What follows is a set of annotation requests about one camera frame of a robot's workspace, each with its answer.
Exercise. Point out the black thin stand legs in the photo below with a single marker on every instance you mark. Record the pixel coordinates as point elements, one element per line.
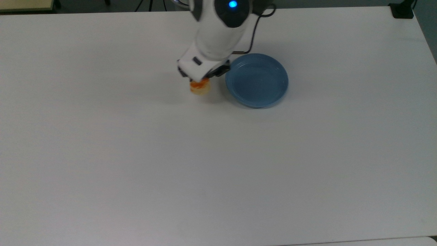
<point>139,6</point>

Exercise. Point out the black table clamp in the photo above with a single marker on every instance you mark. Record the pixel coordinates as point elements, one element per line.
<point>403,11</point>

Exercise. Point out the orange glazed bread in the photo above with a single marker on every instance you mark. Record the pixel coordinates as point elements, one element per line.
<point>200,86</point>

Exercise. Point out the beige side table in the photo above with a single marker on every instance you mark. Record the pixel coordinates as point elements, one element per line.
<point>24,4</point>

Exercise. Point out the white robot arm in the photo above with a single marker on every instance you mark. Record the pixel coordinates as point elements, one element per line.
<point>218,37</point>

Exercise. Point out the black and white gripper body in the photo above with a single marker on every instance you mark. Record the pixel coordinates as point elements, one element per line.
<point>199,65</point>

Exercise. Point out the blue round plate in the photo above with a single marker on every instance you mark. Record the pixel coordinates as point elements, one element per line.
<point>256,80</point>

